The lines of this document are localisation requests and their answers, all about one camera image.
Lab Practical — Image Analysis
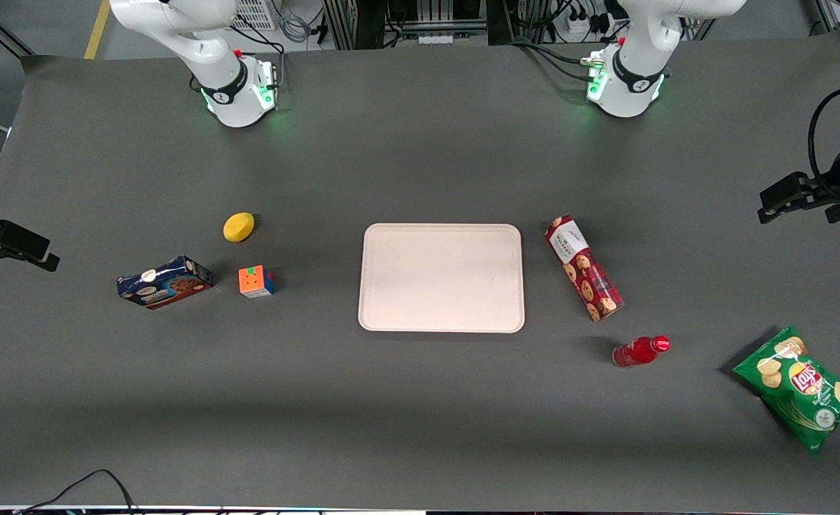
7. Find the white rectangular plastic tray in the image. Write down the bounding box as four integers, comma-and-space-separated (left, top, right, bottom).
358, 223, 526, 334

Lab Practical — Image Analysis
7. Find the thin black table cable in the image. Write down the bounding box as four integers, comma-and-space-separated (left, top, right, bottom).
18, 469, 138, 515

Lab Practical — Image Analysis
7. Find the yellow round sponge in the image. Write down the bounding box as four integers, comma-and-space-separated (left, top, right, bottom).
223, 212, 255, 243

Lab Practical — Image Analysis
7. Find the red plastic bottle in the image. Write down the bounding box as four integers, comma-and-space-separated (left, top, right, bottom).
612, 335, 671, 368

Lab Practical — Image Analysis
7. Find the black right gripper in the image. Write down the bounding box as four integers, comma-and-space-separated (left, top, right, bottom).
0, 207, 61, 273

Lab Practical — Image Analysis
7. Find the blue cookie box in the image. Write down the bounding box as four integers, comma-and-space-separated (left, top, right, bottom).
117, 255, 214, 310

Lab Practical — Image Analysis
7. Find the colourful puzzle cube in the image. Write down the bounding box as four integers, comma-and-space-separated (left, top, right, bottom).
238, 265, 275, 299

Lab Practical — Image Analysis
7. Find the green chips bag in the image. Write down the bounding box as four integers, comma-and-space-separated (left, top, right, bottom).
733, 326, 840, 455

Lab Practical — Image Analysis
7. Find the white perforated box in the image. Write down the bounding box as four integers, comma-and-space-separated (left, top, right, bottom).
231, 0, 279, 31

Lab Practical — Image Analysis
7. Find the white power strip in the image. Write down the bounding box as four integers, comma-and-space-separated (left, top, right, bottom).
565, 9, 612, 40

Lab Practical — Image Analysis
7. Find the dark grey table mat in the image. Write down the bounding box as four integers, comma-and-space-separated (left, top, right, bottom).
0, 27, 840, 513

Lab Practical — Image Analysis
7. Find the grey coiled cable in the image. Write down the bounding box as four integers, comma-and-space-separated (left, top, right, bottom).
277, 0, 321, 45

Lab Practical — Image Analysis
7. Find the red tartan cookie box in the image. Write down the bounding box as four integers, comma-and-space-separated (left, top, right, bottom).
544, 215, 625, 323

